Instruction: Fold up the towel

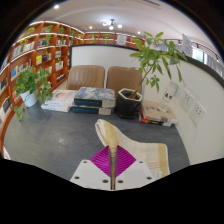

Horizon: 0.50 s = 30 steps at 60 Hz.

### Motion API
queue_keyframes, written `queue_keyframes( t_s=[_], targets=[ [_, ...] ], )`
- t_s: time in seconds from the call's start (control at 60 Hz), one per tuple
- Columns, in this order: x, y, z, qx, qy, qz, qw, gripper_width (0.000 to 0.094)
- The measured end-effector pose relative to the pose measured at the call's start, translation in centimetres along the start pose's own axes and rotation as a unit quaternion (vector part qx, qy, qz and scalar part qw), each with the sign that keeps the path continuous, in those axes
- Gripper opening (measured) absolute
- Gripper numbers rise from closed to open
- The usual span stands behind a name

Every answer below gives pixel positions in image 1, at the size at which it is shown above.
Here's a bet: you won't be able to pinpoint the white standing sign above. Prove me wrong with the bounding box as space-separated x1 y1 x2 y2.
181 33 194 58

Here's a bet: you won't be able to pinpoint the black ceiling chandelier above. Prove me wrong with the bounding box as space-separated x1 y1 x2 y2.
102 18 124 31

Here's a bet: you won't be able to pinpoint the orange bookshelf unit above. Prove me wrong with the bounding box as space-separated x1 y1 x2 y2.
0 20 148 158

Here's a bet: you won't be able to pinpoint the ceiling air vent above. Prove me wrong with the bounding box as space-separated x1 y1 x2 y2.
139 0 162 6

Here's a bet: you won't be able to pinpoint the leafy plant in white pot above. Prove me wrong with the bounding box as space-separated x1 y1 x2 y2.
12 65 54 121

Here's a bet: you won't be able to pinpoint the dark blue book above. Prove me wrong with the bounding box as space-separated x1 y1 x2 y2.
71 105 113 116

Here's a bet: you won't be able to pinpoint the red and black book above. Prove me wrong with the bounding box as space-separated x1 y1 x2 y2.
139 116 173 128

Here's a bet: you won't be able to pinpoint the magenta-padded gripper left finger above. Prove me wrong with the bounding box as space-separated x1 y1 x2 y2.
69 145 113 191

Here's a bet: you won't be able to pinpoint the tan padded chair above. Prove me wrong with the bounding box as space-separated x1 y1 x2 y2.
105 65 144 98
65 65 106 91

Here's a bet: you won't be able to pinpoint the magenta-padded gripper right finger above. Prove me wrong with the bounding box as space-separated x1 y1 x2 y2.
115 145 158 191

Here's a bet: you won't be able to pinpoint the white wall socket plate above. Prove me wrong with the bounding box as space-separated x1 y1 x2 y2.
179 90 195 113
189 101 207 127

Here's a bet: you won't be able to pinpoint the white curtains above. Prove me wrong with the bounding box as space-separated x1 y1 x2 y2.
191 43 224 79

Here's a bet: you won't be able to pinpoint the thin white book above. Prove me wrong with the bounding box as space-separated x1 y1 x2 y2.
40 103 73 113

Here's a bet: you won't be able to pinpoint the white card with teal tab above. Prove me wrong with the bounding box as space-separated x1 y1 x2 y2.
159 80 179 113

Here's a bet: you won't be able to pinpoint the small framed white sign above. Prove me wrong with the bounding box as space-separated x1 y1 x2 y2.
116 34 128 47

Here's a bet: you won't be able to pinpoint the cream and yellow striped towel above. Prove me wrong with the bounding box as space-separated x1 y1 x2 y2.
94 118 171 191

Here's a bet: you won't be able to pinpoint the tall plant in black pot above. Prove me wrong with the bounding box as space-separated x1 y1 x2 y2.
115 31 188 120

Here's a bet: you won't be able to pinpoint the recessed ceiling spotlights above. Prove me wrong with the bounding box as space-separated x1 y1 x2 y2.
53 3 138 37

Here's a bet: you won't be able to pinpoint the white picture book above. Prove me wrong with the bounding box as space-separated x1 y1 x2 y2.
44 89 78 108

